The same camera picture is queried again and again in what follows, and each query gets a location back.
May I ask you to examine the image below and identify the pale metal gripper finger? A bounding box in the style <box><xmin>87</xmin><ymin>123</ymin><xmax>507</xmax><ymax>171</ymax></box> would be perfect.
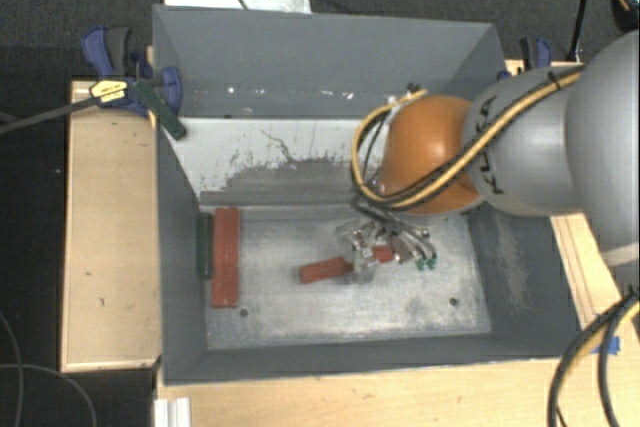
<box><xmin>348</xmin><ymin>239</ymin><xmax>380</xmax><ymax>287</ymax></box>
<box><xmin>334</xmin><ymin>221</ymin><xmax>367</xmax><ymax>250</ymax></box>

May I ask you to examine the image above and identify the narrow red-brown block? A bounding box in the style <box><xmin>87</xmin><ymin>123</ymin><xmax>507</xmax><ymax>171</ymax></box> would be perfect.
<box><xmin>298</xmin><ymin>244</ymin><xmax>395</xmax><ymax>286</ymax></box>

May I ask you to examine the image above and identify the wide red-brown flat block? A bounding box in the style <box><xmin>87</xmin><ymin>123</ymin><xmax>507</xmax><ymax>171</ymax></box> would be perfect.
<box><xmin>210</xmin><ymin>206</ymin><xmax>242</xmax><ymax>310</ymax></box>

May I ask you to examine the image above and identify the dark green flat block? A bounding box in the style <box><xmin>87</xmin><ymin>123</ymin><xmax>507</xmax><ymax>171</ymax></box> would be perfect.
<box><xmin>195</xmin><ymin>212</ymin><xmax>214</xmax><ymax>281</ymax></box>

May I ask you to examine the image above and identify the grey metal bin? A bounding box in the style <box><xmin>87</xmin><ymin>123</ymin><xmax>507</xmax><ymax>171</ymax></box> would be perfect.
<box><xmin>151</xmin><ymin>3</ymin><xmax>584</xmax><ymax>386</ymax></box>

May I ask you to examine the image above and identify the pale wood board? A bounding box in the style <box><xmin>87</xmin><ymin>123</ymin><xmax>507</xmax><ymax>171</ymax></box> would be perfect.
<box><xmin>60</xmin><ymin>75</ymin><xmax>164</xmax><ymax>373</ymax></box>

